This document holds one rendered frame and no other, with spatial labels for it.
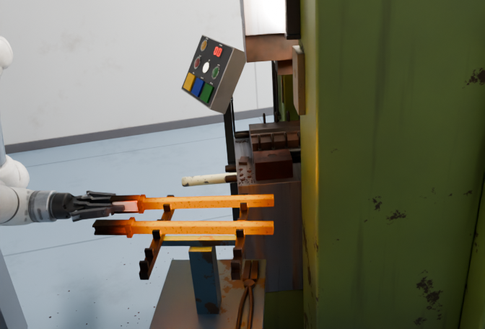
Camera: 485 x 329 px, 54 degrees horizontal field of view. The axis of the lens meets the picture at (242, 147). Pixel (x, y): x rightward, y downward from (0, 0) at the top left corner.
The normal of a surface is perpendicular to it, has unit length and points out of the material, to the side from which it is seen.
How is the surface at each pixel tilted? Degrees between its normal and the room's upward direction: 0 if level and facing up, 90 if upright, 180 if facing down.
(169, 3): 90
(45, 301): 0
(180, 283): 0
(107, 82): 90
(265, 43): 90
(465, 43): 90
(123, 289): 0
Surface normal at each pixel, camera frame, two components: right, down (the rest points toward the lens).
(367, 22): 0.05, 0.43
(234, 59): 0.47, 0.35
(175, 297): -0.07, -0.90
